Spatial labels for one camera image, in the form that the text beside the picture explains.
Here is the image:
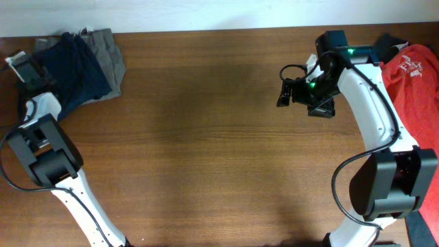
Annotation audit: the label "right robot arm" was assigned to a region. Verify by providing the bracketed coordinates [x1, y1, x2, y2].
[277, 45, 438, 246]

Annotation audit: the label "folded grey shorts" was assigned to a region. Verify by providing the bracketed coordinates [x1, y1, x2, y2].
[34, 29, 126, 106]

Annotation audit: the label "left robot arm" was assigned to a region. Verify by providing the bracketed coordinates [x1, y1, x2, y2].
[1, 91, 130, 246]

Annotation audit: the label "red printed t-shirt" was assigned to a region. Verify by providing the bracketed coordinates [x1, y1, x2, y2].
[379, 43, 439, 236]

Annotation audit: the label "navy blue shorts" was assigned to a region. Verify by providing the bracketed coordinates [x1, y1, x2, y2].
[33, 32, 111, 121]

